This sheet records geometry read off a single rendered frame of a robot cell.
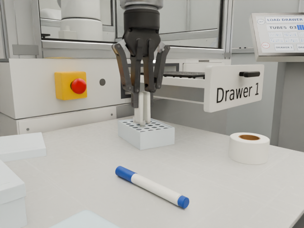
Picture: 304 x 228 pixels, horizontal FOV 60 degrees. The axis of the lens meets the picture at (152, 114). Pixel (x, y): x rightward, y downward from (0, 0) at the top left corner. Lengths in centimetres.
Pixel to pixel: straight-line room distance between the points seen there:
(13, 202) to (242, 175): 33
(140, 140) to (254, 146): 22
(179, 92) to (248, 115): 186
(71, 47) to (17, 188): 51
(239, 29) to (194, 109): 149
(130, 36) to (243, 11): 206
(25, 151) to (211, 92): 41
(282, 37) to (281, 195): 124
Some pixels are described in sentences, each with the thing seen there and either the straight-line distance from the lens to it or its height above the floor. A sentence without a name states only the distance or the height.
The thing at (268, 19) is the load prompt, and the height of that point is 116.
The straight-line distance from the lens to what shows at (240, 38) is 254.
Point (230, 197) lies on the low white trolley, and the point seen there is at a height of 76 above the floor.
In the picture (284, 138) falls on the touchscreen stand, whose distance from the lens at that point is 169.
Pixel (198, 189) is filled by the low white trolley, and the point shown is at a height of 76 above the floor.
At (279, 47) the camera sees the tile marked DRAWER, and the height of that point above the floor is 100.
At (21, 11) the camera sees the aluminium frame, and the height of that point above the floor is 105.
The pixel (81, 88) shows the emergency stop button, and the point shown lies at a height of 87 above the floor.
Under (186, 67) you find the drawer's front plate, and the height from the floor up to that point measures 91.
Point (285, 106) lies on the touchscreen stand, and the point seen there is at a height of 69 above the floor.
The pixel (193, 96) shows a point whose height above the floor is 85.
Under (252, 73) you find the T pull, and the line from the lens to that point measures 73.
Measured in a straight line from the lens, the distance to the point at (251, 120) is 254.
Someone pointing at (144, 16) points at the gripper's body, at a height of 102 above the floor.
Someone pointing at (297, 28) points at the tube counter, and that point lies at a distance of 166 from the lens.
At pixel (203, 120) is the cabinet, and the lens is 124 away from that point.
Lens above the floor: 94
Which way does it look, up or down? 12 degrees down
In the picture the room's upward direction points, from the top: straight up
